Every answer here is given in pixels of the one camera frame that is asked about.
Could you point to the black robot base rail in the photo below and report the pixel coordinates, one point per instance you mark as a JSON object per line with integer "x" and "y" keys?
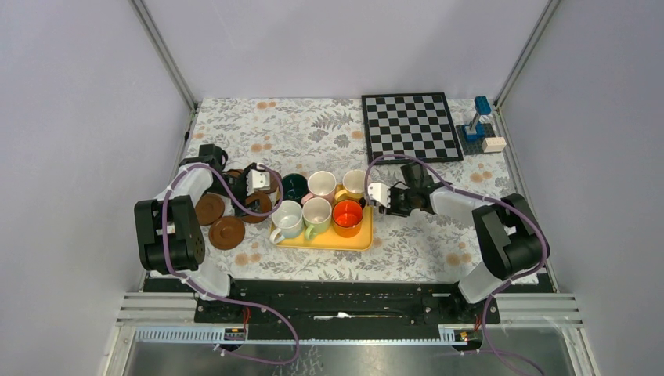
{"x": 331, "y": 310}

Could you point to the dark wood grain coaster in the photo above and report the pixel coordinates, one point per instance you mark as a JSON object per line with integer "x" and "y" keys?
{"x": 273, "y": 184}

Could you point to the brown coaster bottom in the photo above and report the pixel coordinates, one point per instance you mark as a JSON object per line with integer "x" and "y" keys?
{"x": 226, "y": 233}

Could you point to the dark green mug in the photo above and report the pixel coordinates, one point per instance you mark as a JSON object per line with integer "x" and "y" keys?
{"x": 295, "y": 188}

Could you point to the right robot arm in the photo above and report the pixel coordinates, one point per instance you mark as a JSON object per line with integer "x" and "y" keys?
{"x": 511, "y": 242}

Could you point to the black white chessboard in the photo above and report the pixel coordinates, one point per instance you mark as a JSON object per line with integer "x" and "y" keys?
{"x": 419, "y": 125}

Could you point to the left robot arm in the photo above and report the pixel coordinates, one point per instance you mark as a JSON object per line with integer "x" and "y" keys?
{"x": 170, "y": 239}

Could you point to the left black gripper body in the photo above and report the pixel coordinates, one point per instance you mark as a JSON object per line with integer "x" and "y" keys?
{"x": 237, "y": 186}

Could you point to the white mug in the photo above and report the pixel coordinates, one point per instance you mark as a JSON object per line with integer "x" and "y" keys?
{"x": 288, "y": 221}

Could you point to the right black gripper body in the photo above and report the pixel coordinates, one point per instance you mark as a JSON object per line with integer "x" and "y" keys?
{"x": 402, "y": 204}

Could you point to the yellow mug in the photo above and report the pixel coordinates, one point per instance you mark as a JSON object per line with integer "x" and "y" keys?
{"x": 353, "y": 187}

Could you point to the yellow plastic tray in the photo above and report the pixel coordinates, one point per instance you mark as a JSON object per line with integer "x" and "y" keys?
{"x": 330, "y": 240}

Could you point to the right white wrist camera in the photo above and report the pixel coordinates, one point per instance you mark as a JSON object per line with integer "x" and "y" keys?
{"x": 379, "y": 194}

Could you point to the orange mug black handle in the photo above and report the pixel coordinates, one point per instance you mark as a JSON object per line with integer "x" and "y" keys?
{"x": 347, "y": 217}

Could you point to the light green mug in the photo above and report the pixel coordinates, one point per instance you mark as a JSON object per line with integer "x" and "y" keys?
{"x": 317, "y": 214}

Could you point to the pink mug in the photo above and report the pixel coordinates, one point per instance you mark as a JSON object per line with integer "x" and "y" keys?
{"x": 321, "y": 184}

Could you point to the brown coaster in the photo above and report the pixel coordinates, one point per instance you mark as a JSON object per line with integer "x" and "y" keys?
{"x": 254, "y": 221}
{"x": 209, "y": 209}
{"x": 226, "y": 233}
{"x": 236, "y": 179}

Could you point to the blue toy block structure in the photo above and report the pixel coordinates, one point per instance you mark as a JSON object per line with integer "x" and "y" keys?
{"x": 477, "y": 137}

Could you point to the floral tablecloth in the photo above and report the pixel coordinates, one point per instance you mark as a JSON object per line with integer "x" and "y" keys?
{"x": 304, "y": 136}

